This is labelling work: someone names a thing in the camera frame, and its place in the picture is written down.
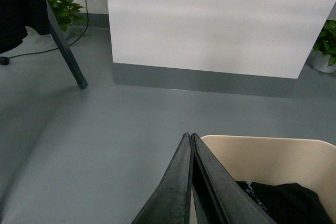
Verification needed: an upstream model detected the green potted plant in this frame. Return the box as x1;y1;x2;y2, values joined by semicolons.
47;0;86;34
310;19;335;73

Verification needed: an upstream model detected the green potted plant left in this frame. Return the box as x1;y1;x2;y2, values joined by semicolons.
47;0;86;34

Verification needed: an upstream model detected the green potted plant right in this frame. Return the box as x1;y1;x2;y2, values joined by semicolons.
310;19;335;73

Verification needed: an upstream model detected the cream plastic laundry hamper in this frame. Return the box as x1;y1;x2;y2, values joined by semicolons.
200;135;335;223

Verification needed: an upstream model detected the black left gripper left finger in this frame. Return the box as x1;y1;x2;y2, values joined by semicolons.
132;133;194;223

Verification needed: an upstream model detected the black printed t-shirt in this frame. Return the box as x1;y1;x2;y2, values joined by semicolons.
237;181;333;223

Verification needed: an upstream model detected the dark clothes rack leg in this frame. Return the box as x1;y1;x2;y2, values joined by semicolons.
46;2;88;90

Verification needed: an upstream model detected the black round floor foot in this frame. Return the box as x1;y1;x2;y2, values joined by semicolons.
0;57;10;66

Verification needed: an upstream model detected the black power cable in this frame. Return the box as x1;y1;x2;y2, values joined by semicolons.
7;0;90;59

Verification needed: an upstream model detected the black hanging garment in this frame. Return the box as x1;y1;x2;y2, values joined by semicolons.
1;0;50;53

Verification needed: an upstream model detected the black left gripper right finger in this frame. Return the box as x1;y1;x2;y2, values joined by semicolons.
191;133;274;223

